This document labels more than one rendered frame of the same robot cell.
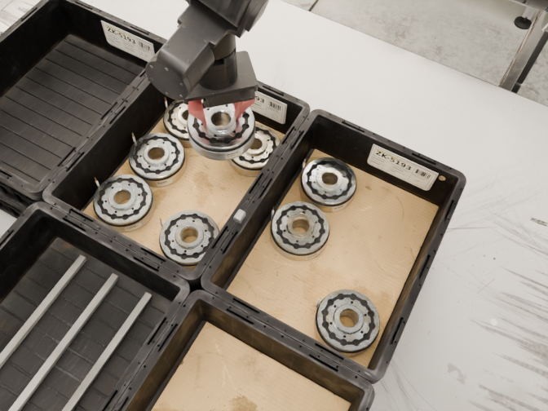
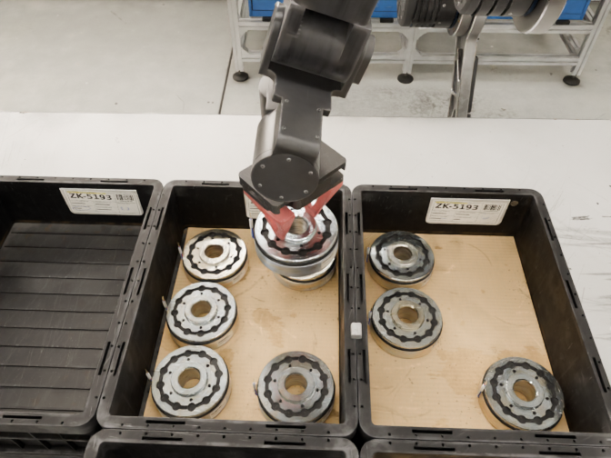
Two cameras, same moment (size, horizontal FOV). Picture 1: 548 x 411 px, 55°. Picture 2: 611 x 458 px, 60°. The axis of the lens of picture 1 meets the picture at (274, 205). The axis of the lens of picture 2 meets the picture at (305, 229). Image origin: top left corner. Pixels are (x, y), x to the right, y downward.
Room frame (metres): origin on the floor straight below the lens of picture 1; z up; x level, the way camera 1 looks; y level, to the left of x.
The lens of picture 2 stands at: (0.11, 0.23, 1.52)
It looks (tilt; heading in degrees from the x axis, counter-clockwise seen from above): 50 degrees down; 338
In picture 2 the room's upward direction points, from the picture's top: straight up
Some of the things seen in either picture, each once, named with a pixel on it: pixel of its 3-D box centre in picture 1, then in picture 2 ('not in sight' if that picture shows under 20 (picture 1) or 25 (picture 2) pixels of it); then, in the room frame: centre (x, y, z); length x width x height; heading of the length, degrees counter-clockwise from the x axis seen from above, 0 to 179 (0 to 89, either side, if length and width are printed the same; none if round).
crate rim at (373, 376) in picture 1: (341, 229); (464, 295); (0.39, -0.11, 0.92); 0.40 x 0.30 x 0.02; 156
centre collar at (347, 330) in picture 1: (348, 318); (524, 391); (0.26, -0.14, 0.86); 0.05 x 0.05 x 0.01
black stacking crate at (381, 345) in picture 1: (336, 242); (455, 314); (0.39, -0.11, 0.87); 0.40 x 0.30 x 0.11; 156
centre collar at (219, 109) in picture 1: (221, 119); (295, 225); (0.50, 0.09, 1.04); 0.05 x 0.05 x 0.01
